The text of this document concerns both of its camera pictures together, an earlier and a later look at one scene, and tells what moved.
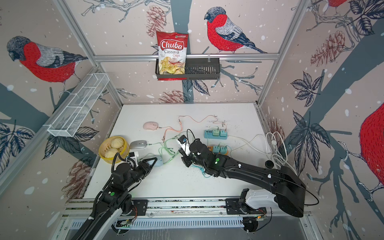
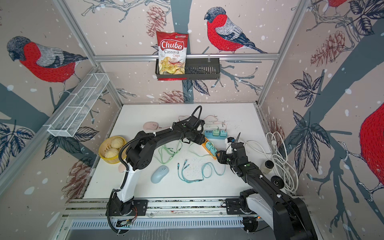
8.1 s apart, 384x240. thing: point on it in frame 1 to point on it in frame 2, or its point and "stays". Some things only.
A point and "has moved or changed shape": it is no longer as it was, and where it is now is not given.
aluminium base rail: x=184 y=213 stays
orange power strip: x=210 y=147 has moved or changed shape
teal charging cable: x=202 y=168 has moved or changed shape
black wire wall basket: x=198 y=68 stays
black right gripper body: x=188 y=161 to x=226 y=159
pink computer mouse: x=150 y=125 stays
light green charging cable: x=167 y=153 stays
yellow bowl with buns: x=111 y=145 stays
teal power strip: x=216 y=134 stays
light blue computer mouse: x=158 y=162 has moved or changed shape
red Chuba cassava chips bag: x=172 y=54 stays
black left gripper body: x=140 y=173 to x=196 y=138
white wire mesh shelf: x=77 y=104 stays
